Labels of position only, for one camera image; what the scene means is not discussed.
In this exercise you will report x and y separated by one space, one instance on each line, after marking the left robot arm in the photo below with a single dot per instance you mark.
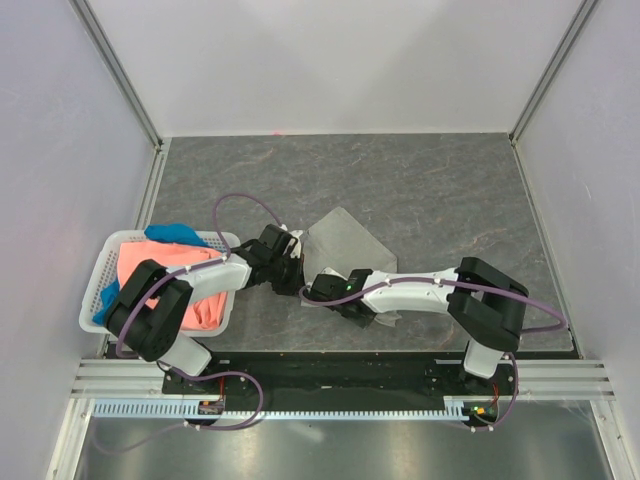
147 314

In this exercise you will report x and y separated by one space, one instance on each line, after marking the aluminium frame post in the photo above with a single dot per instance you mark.
107 52
561 53

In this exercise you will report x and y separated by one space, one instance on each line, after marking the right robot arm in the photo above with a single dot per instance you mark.
487 304

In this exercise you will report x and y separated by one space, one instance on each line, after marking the aluminium frame post left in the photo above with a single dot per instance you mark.
107 52

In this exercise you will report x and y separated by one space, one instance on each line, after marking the grey cloth napkin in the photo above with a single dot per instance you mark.
338 242

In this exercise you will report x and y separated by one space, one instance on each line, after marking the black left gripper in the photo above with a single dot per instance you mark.
296 283

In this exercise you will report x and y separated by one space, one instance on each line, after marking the white slotted cable duct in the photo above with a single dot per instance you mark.
176 409

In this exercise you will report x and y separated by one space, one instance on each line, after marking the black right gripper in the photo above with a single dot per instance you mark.
364 321

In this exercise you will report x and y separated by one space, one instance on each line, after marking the orange cloth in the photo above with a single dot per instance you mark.
205 315

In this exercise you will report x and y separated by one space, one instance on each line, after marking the aluminium frame post right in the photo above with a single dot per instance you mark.
561 53

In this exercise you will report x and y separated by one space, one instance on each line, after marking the blue cloth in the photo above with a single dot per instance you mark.
174 233

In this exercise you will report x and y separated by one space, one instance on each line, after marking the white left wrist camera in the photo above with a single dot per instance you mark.
294 245

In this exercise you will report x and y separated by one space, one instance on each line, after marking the white plastic basket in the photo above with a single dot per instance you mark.
104 272

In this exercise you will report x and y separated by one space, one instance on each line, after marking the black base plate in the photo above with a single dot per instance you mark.
340 379

